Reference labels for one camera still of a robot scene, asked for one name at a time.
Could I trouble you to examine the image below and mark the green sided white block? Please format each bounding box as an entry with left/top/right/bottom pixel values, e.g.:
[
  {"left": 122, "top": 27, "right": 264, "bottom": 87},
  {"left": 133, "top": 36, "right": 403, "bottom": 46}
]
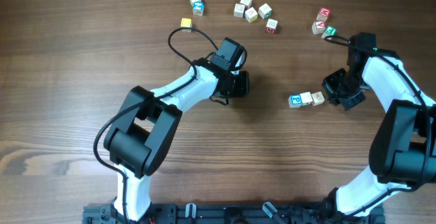
[{"left": 300, "top": 92, "right": 313, "bottom": 106}]

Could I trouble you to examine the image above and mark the blue P wooden block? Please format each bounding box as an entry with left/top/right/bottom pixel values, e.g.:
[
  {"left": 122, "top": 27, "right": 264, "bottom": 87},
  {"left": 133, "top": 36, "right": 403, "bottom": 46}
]
[{"left": 288, "top": 94, "right": 302, "bottom": 108}]

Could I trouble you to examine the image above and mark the blue framed wooden block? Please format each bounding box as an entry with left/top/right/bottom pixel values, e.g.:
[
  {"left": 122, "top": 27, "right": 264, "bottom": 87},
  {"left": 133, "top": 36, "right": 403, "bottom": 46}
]
[{"left": 234, "top": 3, "right": 245, "bottom": 18}]

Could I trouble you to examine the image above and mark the yellow top wooden block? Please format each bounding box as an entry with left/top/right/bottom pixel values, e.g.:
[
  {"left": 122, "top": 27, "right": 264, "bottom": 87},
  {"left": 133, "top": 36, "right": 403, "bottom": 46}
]
[{"left": 181, "top": 18, "right": 192, "bottom": 32}]

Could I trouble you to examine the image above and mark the blue N wooden block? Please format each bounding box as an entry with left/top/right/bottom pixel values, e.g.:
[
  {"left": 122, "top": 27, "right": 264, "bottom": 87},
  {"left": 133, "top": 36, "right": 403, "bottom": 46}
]
[{"left": 192, "top": 1, "right": 204, "bottom": 16}]

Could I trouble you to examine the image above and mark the blue D wooden block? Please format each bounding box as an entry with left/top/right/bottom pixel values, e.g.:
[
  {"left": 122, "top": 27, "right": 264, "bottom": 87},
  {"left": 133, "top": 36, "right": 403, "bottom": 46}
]
[{"left": 311, "top": 91, "right": 325, "bottom": 106}]

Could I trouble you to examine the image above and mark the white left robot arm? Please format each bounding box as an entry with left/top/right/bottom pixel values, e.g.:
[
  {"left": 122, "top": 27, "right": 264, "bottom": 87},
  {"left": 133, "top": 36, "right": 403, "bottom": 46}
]
[{"left": 103, "top": 37, "right": 249, "bottom": 223}]

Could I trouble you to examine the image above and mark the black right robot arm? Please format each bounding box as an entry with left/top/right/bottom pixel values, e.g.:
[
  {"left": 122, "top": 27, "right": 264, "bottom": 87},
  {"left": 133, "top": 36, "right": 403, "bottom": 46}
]
[{"left": 321, "top": 32, "right": 435, "bottom": 222}]

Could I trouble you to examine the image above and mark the green F wooden block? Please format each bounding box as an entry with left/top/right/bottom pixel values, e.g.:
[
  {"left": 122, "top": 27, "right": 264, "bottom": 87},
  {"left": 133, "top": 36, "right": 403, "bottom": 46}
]
[{"left": 322, "top": 25, "right": 337, "bottom": 39}]

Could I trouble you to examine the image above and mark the red A wooden block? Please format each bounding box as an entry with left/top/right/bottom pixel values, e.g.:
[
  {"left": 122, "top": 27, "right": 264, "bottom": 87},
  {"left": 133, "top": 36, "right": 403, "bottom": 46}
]
[{"left": 312, "top": 20, "right": 326, "bottom": 35}]

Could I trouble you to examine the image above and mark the yellow letter wooden block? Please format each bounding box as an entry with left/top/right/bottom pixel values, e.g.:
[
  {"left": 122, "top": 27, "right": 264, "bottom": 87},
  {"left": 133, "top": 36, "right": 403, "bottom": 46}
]
[{"left": 245, "top": 7, "right": 258, "bottom": 23}]

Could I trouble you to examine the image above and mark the red M wooden block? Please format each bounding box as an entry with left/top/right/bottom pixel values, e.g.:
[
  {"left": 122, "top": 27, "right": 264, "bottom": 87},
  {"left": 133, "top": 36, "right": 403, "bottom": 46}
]
[{"left": 266, "top": 18, "right": 278, "bottom": 34}]

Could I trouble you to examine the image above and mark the red W wooden block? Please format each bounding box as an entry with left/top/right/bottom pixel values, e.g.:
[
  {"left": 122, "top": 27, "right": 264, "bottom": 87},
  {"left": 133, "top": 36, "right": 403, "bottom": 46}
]
[{"left": 316, "top": 7, "right": 331, "bottom": 22}]

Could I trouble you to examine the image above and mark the green letter wooden block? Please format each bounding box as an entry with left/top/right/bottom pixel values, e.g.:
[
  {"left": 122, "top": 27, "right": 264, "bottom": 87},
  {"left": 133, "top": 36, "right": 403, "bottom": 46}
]
[{"left": 258, "top": 3, "right": 272, "bottom": 19}]

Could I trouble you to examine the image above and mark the red sided wooden block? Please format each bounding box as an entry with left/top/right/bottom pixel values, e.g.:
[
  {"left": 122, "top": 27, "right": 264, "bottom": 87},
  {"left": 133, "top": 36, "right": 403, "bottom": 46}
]
[{"left": 240, "top": 0, "right": 253, "bottom": 10}]

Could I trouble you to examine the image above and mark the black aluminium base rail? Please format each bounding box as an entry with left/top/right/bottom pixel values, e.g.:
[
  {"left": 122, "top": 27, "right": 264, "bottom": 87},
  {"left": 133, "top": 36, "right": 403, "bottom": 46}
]
[{"left": 82, "top": 202, "right": 386, "bottom": 224}]

